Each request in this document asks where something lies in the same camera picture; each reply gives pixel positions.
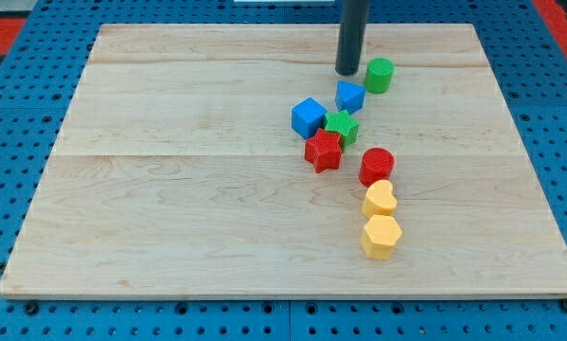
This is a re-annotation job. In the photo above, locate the blue triangle block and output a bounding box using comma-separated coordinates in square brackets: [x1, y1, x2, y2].
[335, 81, 366, 115]

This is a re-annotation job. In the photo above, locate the red cylinder block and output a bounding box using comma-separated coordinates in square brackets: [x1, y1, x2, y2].
[359, 148, 395, 187]

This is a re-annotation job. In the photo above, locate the red star block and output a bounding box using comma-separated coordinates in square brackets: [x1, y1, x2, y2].
[304, 128, 343, 173]

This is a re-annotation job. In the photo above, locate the green star block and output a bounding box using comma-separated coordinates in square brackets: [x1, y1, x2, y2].
[324, 110, 360, 151]

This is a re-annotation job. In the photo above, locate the yellow heart block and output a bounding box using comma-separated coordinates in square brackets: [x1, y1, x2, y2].
[362, 180, 398, 219]

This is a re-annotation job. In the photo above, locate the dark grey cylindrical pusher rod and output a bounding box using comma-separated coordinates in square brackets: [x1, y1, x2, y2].
[335, 0, 371, 76]

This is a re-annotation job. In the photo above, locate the blue cube block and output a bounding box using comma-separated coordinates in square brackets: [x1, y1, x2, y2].
[291, 98, 327, 139]

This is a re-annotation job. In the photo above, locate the yellow hexagon block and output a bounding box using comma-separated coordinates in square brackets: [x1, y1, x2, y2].
[360, 215, 403, 260]

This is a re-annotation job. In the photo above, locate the green cylinder block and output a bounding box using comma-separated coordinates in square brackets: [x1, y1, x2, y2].
[364, 58, 395, 94]

